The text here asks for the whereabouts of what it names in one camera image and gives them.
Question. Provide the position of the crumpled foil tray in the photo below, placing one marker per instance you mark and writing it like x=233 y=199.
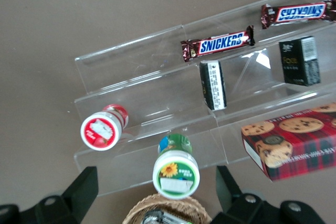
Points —
x=162 y=218

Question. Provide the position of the Snickers chocolate bar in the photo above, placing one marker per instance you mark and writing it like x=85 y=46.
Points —
x=299 y=12
x=218 y=43

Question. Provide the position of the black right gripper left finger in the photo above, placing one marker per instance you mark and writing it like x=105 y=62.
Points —
x=78 y=195

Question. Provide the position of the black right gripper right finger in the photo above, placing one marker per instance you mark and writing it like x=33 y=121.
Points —
x=231 y=203

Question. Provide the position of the clear acrylic tiered stand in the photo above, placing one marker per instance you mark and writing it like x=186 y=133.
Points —
x=147 y=87
x=252 y=90

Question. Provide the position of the red gum bottle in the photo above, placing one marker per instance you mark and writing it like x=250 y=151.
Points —
x=101 y=130

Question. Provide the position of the small round wicker basket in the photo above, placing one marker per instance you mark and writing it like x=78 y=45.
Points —
x=136 y=211

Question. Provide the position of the green gum bottle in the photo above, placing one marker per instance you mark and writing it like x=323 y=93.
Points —
x=176 y=174

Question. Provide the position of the small black box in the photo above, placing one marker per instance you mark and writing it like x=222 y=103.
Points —
x=299 y=61
x=214 y=85

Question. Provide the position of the red plaid cookie box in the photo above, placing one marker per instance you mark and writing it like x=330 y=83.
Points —
x=294 y=142

